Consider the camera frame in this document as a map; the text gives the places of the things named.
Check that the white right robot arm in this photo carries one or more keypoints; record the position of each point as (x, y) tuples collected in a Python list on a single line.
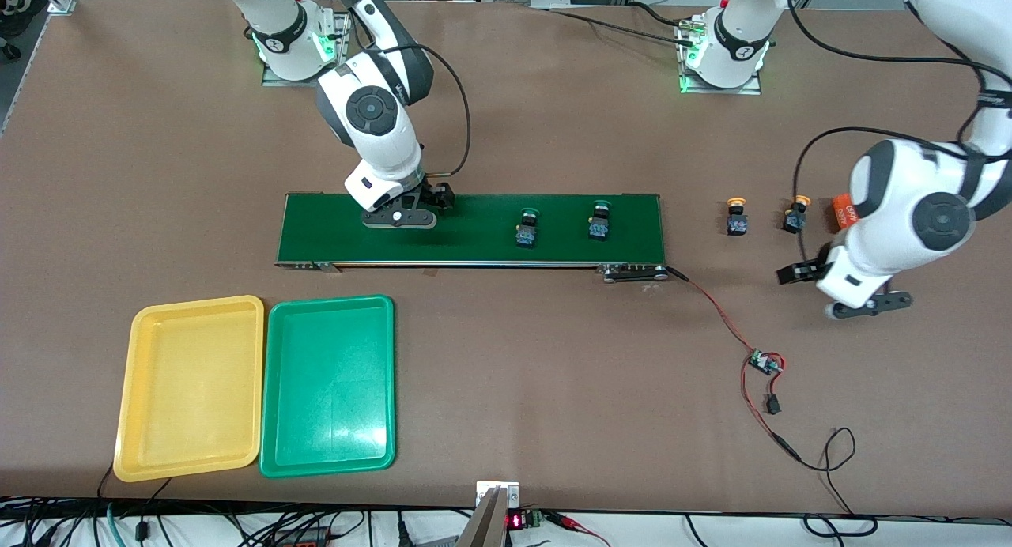
[(371, 112)]

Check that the green push button switch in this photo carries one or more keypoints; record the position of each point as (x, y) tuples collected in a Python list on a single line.
[(598, 228), (526, 235)]

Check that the green plastic tray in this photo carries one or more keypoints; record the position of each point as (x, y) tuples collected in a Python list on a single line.
[(328, 389)]

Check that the small green circuit board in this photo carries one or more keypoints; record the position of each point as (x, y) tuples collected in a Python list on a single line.
[(763, 362)]

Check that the red digit display module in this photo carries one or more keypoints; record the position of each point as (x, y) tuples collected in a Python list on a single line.
[(515, 521)]

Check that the orange cylinder white print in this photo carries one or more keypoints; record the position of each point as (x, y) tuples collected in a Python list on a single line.
[(842, 213)]

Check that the yellow push button switch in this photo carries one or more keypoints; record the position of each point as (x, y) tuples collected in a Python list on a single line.
[(738, 224), (794, 219)]

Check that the aluminium right arm base plate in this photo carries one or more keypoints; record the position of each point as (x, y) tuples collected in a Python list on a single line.
[(304, 81)]

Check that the red clip lead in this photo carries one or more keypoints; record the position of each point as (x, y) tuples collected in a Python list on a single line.
[(571, 523)]

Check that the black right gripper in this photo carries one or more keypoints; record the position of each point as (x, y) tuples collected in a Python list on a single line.
[(433, 194)]

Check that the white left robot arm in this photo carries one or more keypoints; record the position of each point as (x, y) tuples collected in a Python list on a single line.
[(917, 207)]

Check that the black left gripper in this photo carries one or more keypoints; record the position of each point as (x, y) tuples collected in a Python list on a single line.
[(808, 269)]

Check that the green conveyor belt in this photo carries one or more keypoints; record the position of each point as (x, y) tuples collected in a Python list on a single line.
[(474, 247)]

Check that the yellow plastic tray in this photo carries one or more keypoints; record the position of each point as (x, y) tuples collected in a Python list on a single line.
[(190, 389)]

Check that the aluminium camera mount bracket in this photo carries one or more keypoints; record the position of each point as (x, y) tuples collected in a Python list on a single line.
[(484, 523)]

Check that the aluminium left arm base plate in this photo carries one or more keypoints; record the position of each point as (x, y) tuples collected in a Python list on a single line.
[(719, 90)]

